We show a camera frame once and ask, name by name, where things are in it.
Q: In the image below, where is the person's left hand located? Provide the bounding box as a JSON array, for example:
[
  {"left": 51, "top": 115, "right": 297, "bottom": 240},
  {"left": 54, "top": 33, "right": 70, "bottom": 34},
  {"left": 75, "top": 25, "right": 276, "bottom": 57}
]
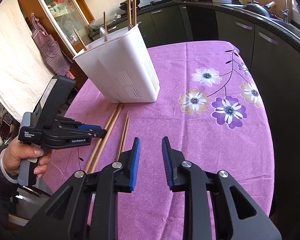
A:
[{"left": 1, "top": 138, "right": 52, "bottom": 178}]

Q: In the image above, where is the white plastic utensil holder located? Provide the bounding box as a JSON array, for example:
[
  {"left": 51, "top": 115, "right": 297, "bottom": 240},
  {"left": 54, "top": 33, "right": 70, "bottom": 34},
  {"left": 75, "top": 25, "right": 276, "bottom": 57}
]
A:
[{"left": 73, "top": 25, "right": 160, "bottom": 103}]

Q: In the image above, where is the white spoon handle in holder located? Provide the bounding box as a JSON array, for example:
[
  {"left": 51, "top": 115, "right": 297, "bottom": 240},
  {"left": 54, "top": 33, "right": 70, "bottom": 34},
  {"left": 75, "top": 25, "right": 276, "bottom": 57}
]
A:
[{"left": 99, "top": 27, "right": 109, "bottom": 42}]

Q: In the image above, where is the white cloth curtain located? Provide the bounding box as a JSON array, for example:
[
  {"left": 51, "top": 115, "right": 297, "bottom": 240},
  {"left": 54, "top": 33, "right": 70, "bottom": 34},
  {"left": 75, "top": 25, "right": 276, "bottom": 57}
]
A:
[{"left": 0, "top": 0, "right": 53, "bottom": 121}]

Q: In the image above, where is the dark sleeve left forearm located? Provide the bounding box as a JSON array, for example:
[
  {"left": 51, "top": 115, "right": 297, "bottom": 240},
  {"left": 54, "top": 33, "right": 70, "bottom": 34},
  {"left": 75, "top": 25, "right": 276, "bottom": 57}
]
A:
[{"left": 0, "top": 145, "right": 23, "bottom": 240}]

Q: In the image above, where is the chrome sink faucet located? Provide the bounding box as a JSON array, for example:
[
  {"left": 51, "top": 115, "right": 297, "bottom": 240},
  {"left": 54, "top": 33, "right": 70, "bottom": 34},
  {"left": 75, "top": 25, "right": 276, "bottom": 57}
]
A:
[{"left": 282, "top": 0, "right": 289, "bottom": 23}]

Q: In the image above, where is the tall wooden chopstick in holder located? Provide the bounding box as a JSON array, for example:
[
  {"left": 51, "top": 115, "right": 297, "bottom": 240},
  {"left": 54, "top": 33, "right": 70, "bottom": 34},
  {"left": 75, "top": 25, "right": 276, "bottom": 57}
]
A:
[{"left": 132, "top": 0, "right": 137, "bottom": 26}]

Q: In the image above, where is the glass door wooden cabinet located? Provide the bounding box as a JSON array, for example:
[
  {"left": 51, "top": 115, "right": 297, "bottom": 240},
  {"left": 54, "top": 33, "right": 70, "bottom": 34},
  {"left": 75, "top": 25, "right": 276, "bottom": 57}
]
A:
[{"left": 19, "top": 0, "right": 91, "bottom": 58}]

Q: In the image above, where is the purple floral tablecloth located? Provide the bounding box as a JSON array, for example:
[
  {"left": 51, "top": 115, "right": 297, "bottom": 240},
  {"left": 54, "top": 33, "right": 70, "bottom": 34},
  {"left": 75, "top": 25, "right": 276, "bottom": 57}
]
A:
[{"left": 43, "top": 41, "right": 281, "bottom": 239}]

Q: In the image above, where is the wooden chopstick on table leftmost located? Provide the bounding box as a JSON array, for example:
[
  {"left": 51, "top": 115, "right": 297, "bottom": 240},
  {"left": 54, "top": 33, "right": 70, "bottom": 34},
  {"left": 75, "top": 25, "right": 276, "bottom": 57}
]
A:
[{"left": 84, "top": 104, "right": 119, "bottom": 174}]

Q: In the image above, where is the short wooden chopstick in holder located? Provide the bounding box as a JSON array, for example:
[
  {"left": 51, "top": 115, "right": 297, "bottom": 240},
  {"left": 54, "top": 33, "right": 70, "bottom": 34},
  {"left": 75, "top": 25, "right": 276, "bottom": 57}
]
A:
[{"left": 103, "top": 11, "right": 107, "bottom": 31}]

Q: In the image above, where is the checkered apron hanging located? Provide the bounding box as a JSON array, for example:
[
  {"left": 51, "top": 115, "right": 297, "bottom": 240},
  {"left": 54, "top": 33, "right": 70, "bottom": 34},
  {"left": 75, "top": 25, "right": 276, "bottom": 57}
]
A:
[{"left": 31, "top": 13, "right": 75, "bottom": 80}]

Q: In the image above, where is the gas stove with pan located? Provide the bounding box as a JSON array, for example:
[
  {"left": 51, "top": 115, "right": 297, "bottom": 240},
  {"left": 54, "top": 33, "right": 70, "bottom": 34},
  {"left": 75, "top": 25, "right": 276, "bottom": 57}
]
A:
[{"left": 118, "top": 0, "right": 176, "bottom": 12}]

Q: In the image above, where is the black wok with handle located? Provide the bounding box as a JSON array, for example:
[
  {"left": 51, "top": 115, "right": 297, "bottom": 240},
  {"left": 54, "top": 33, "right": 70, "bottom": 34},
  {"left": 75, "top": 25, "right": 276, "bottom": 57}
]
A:
[{"left": 242, "top": 1, "right": 276, "bottom": 17}]

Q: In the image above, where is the leaning wooden chopstick in holder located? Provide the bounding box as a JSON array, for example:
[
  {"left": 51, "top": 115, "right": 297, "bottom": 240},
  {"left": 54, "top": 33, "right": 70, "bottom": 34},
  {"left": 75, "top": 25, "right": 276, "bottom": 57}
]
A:
[{"left": 73, "top": 29, "right": 88, "bottom": 51}]

